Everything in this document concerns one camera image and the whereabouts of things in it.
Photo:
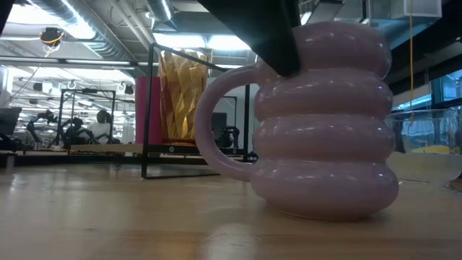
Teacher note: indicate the long silver ceiling duct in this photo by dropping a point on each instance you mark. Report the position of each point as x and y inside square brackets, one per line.
[104, 47]

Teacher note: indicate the purple bubble ceramic mug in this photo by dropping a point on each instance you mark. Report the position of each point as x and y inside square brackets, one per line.
[325, 144]

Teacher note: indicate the clear glass mug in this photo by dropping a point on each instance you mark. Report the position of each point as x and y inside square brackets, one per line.
[426, 169]

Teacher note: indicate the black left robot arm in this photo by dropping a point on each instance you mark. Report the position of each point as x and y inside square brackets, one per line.
[3, 9]

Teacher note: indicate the amber faceted plastic tumbler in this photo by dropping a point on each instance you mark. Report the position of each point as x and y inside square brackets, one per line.
[182, 97]

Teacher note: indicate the dark monitor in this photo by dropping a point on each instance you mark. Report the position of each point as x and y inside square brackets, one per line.
[9, 121]

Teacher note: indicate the black aluminium table frame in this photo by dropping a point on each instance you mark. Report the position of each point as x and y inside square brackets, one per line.
[72, 159]

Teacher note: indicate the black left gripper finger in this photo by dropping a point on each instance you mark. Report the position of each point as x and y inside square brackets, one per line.
[260, 29]

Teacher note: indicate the person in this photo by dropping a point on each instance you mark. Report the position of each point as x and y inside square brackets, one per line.
[74, 135]
[101, 130]

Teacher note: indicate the black background rig frame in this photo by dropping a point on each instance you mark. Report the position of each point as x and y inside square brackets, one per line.
[60, 115]

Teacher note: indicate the short silver ceiling duct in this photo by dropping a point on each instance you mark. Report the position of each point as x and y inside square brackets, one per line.
[160, 9]

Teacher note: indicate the white ceiling unit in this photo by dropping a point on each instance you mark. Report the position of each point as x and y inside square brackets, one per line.
[404, 8]

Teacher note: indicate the black background robot arm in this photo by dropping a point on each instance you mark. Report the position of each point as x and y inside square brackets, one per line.
[45, 117]

